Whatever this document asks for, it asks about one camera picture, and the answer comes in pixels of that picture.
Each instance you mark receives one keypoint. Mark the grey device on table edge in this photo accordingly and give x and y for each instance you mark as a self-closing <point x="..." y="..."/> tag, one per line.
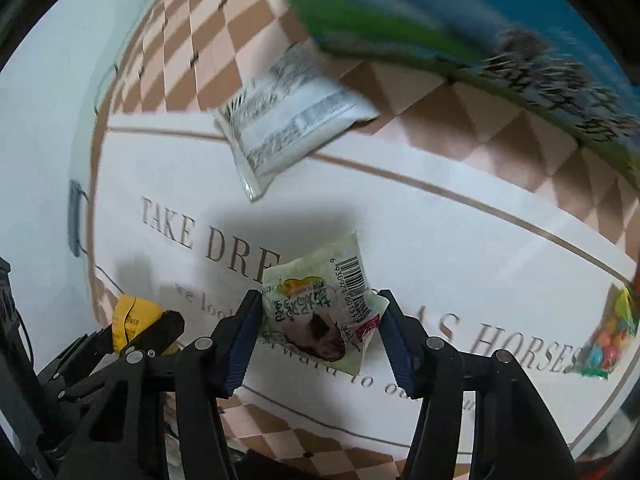
<point x="74" y="220"/>

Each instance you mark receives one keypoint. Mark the colourful candy packet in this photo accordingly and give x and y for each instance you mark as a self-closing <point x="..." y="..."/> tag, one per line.
<point x="610" y="340"/>

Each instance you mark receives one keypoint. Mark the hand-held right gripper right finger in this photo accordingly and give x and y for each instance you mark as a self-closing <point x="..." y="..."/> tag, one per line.
<point x="395" y="340"/>

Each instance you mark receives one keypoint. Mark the small yellow snack packet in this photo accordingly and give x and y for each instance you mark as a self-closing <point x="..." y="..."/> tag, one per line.
<point x="132" y="317"/>

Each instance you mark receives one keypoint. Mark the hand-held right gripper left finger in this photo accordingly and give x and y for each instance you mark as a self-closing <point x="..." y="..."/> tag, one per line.
<point x="242" y="340"/>

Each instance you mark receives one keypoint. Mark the printed cardboard box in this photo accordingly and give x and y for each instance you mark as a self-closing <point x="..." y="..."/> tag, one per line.
<point x="450" y="10"/>

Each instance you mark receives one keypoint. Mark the white clear snack packet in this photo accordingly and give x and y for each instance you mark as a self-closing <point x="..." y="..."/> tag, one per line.
<point x="280" y="115"/>

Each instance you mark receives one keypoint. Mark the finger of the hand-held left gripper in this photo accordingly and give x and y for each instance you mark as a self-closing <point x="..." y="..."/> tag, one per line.
<point x="165" y="330"/>
<point x="75" y="365"/>

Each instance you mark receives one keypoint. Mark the pale green snack packet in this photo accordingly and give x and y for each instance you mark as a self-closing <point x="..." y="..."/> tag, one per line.
<point x="320" y="310"/>

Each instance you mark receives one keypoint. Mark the checkered tablecloth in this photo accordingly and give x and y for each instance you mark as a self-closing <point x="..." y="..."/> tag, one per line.
<point x="450" y="240"/>

